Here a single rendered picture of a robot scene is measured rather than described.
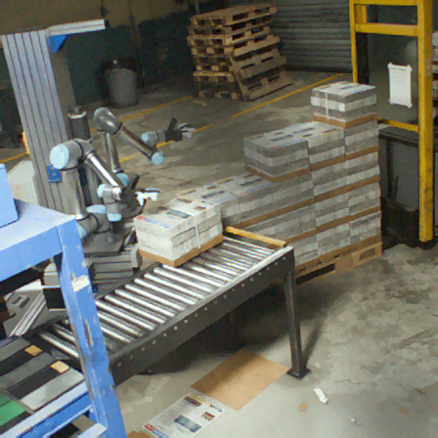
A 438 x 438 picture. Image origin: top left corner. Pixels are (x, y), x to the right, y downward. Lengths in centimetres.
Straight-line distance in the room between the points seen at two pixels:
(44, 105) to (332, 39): 849
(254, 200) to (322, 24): 785
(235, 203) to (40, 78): 141
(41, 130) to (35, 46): 47
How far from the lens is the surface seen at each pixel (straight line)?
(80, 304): 232
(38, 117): 383
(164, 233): 335
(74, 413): 270
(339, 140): 454
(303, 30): 1209
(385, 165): 541
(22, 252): 215
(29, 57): 376
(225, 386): 384
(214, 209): 353
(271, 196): 431
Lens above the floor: 232
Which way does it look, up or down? 23 degrees down
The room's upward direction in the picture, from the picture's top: 8 degrees counter-clockwise
